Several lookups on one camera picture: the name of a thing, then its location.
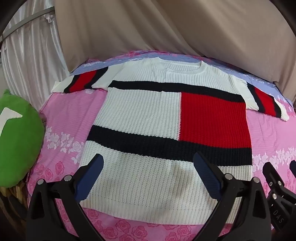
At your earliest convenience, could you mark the white red navy knit sweater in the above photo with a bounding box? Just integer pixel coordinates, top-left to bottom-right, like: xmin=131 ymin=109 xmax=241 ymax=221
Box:
xmin=50 ymin=57 xmax=290 ymax=225

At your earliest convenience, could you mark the green cushion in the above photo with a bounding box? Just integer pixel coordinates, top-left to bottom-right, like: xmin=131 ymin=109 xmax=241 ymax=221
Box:
xmin=0 ymin=89 xmax=45 ymax=188

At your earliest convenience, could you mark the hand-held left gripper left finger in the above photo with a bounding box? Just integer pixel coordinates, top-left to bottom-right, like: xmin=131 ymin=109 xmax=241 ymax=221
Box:
xmin=26 ymin=153 xmax=105 ymax=241

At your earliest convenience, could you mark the beige curtain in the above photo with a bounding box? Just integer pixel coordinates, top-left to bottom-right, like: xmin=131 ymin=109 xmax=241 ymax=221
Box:
xmin=54 ymin=0 xmax=296 ymax=105

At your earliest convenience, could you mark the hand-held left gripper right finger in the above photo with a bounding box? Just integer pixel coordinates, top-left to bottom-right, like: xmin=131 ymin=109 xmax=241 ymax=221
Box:
xmin=193 ymin=152 xmax=272 ymax=241

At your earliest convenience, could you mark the grey metal rod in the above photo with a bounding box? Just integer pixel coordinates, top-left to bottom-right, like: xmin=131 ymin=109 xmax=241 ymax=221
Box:
xmin=0 ymin=7 xmax=55 ymax=41

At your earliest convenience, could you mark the white satin curtain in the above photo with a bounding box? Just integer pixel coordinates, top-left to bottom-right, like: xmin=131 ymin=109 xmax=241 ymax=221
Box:
xmin=0 ymin=7 xmax=70 ymax=112

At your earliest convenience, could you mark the wicker basket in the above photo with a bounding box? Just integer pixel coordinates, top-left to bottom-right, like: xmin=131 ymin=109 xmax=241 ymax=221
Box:
xmin=0 ymin=181 xmax=30 ymax=210

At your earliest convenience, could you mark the pink floral bed sheet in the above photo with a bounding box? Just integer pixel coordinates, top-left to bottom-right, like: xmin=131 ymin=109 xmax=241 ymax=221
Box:
xmin=25 ymin=50 xmax=296 ymax=241

